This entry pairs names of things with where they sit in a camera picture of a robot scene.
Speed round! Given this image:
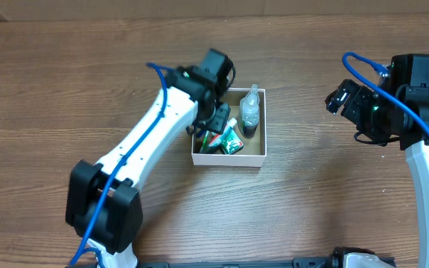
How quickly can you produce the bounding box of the teal toothpaste tube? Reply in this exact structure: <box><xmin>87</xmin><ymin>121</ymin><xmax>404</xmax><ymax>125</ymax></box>
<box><xmin>200</xmin><ymin>118</ymin><xmax>237</xmax><ymax>154</ymax></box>

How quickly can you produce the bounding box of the blue disposable razor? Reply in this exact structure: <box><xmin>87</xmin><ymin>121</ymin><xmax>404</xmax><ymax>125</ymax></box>
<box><xmin>194</xmin><ymin>129</ymin><xmax>206</xmax><ymax>138</ymax></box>

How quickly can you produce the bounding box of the green white soap packet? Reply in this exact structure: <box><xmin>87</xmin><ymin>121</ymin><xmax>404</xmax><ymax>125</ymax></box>
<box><xmin>219</xmin><ymin>130</ymin><xmax>244</xmax><ymax>155</ymax></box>

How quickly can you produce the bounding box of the green white toothbrush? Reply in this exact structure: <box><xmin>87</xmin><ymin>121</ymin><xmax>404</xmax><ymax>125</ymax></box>
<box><xmin>199</xmin><ymin>130</ymin><xmax>210</xmax><ymax>153</ymax></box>

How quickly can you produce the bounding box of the clear dark spray bottle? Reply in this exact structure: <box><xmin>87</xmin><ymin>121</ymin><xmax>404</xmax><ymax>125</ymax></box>
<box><xmin>238</xmin><ymin>84</ymin><xmax>260</xmax><ymax>138</ymax></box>

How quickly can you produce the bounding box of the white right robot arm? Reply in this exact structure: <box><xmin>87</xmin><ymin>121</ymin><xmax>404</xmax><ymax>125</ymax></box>
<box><xmin>325</xmin><ymin>80</ymin><xmax>429</xmax><ymax>267</ymax></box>

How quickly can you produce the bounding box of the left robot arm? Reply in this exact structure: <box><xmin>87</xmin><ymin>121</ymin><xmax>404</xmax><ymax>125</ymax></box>
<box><xmin>66</xmin><ymin>62</ymin><xmax>236</xmax><ymax>267</ymax></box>

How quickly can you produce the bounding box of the white cardboard box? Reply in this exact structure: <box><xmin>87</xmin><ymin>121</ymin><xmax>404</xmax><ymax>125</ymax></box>
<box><xmin>191</xmin><ymin>89</ymin><xmax>267</xmax><ymax>168</ymax></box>

